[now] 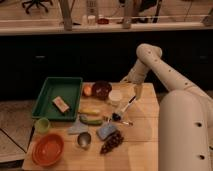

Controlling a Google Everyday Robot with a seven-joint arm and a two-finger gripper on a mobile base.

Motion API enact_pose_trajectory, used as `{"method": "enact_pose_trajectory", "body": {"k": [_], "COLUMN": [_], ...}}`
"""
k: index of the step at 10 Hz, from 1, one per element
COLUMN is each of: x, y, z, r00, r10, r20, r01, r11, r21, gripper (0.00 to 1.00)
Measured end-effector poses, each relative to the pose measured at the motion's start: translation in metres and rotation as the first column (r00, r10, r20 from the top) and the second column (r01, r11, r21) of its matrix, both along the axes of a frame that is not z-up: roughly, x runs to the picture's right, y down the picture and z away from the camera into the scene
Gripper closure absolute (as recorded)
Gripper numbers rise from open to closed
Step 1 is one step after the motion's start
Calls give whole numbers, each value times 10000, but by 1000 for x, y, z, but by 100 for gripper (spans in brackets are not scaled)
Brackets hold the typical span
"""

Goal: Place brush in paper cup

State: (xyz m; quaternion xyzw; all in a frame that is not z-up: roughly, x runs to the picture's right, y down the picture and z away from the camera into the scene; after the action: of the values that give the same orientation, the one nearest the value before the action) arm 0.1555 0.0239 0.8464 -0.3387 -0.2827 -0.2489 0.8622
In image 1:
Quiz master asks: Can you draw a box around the dark red bowl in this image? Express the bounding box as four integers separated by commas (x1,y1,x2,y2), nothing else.
92,81,112,100

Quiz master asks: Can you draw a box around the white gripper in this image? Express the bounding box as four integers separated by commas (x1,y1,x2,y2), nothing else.
121,72,143,100

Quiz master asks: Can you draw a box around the wooden board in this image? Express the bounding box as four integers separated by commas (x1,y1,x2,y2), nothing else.
22,83,159,171

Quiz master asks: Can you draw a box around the small green cup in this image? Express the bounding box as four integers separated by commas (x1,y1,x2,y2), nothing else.
35,117,50,134

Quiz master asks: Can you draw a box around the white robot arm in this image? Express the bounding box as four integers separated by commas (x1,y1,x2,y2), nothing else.
123,43,213,171

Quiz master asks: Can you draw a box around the wooden block sponge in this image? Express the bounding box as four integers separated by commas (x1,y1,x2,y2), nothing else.
52,96,69,113

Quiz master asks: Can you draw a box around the silver metal cup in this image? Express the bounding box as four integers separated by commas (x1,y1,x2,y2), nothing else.
77,132,91,149

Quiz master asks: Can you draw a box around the green cucumber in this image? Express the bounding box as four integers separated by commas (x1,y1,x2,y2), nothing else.
79,115,103,126

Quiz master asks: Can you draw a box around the grey cloth piece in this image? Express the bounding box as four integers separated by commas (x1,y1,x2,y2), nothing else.
67,120,88,135

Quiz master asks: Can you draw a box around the white paper cup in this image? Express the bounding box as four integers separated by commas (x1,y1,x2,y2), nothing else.
108,90,123,106

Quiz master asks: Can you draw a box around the black office chair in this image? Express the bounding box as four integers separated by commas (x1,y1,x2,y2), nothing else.
22,0,53,14

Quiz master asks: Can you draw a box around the black white brush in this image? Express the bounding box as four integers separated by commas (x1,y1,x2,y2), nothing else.
112,96,136,121

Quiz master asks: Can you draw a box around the yellow banana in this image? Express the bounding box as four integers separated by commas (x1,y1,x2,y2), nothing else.
79,108,100,116

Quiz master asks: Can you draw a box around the orange plastic bowl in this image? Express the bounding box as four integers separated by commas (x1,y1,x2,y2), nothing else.
32,133,64,167

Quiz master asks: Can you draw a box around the green plastic tray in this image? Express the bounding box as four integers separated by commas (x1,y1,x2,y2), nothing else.
32,77,83,122

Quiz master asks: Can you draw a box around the dark brown grapes bunch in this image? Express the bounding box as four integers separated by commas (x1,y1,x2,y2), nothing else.
100,131,124,154

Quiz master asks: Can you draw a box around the blue sponge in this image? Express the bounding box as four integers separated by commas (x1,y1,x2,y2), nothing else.
96,123,117,140

